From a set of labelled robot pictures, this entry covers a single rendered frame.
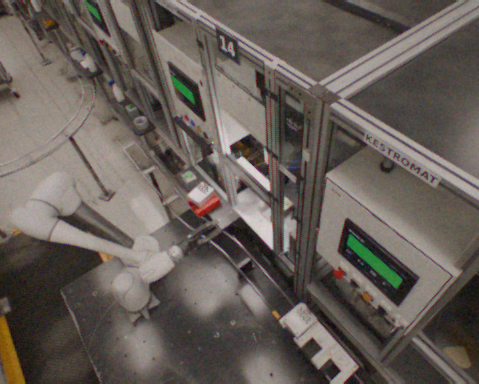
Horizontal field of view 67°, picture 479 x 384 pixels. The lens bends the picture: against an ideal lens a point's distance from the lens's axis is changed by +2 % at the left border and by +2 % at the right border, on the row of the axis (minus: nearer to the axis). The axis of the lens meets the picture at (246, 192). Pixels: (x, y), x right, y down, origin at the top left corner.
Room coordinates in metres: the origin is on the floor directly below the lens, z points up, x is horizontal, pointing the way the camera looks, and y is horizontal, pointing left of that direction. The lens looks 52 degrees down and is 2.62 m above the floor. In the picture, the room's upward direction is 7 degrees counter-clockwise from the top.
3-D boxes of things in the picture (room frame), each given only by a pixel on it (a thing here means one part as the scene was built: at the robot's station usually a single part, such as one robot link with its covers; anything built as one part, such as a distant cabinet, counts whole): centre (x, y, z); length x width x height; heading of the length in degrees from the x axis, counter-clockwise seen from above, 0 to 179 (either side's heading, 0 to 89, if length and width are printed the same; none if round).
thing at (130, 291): (0.85, 0.69, 0.85); 0.18 x 0.16 x 0.22; 164
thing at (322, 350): (0.45, -0.23, 0.84); 0.36 x 0.14 x 0.10; 32
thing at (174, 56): (1.50, 0.12, 1.60); 0.42 x 0.29 x 0.46; 32
